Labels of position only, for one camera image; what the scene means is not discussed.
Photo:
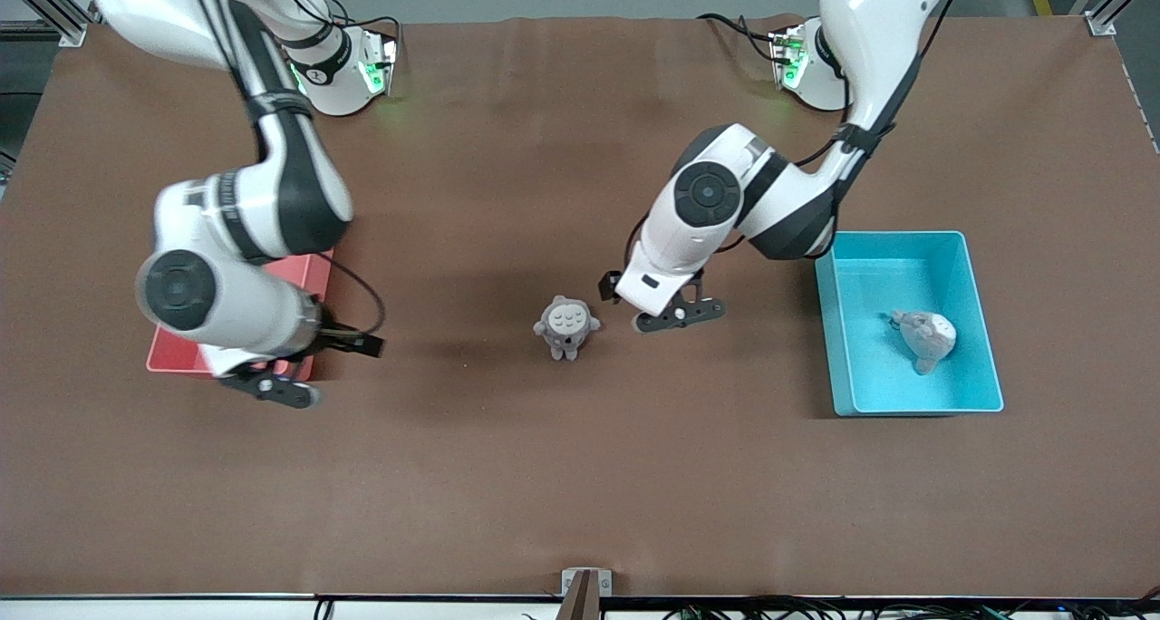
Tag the grey Totoro plush toy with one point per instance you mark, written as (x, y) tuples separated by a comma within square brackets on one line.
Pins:
[(929, 334), (566, 325)]

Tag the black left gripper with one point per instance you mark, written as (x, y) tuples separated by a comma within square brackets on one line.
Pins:
[(609, 286)]

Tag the aluminium frame post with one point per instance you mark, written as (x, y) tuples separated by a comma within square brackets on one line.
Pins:
[(1101, 24), (65, 33)]

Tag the dark brown post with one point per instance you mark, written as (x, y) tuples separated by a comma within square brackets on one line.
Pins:
[(580, 604)]

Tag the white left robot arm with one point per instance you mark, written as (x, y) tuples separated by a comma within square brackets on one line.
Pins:
[(707, 194)]

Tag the blue plastic box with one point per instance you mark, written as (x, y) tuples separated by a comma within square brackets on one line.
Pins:
[(870, 375)]

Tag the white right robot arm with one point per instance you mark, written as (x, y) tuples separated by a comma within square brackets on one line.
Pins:
[(272, 194)]

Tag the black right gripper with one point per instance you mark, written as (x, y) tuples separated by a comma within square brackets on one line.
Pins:
[(337, 339)]

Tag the grey metal bracket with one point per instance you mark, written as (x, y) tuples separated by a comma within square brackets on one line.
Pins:
[(605, 584)]

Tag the pink plastic box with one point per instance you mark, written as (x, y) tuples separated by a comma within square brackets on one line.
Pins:
[(313, 274)]

